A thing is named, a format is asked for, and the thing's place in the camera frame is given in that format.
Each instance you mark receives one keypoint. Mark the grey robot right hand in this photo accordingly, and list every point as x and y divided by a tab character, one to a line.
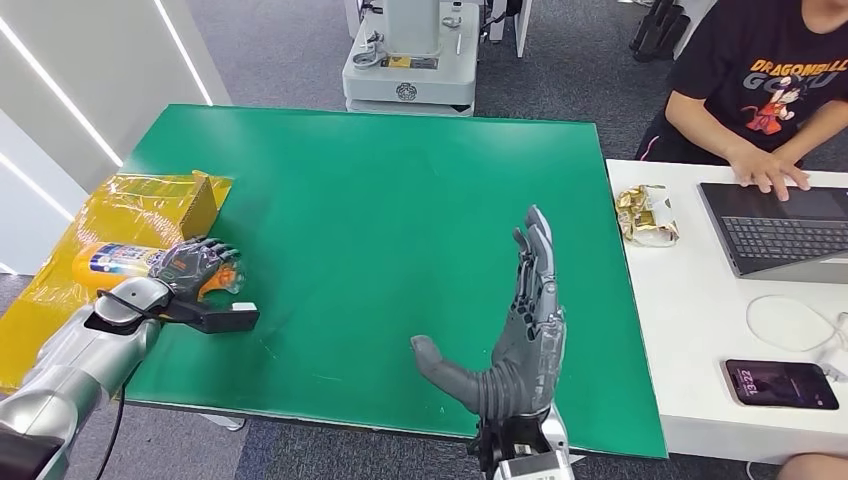
530	358

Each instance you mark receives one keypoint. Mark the orange plastic bottle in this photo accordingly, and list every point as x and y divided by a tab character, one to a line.
112	262

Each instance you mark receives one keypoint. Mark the dark grey laptop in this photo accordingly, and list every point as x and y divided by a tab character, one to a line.
782	232

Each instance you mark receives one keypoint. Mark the person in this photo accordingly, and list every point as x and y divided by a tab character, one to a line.
742	73

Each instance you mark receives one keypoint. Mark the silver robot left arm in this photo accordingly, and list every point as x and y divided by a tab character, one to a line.
79	364

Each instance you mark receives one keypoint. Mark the white robot base machine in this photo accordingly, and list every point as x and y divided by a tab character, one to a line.
411	73

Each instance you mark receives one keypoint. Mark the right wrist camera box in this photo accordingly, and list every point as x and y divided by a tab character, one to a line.
533	469

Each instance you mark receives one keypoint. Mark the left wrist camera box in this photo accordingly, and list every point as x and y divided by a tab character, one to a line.
218	319

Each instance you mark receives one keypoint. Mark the person's hand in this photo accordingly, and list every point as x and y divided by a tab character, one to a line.
765	169

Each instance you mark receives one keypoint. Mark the white charger plug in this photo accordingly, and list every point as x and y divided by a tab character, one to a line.
835	368

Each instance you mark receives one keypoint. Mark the black chair base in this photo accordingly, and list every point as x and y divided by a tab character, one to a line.
658	30

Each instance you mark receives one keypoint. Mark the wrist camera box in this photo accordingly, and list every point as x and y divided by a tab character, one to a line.
218	319
533	469

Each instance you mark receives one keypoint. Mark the black smartphone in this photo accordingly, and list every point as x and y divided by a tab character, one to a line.
782	385

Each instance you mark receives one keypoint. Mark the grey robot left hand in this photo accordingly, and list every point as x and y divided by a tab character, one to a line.
185	268

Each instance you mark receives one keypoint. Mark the gold snack wrapper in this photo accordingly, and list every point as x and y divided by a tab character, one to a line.
646	215

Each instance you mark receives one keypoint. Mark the person's knee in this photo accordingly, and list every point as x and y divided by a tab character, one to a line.
815	469

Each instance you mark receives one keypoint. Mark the white panel stand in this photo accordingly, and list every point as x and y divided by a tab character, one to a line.
522	23

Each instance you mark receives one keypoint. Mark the yellow film-wrapped cardboard box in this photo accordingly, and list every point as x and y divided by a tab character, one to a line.
132	212

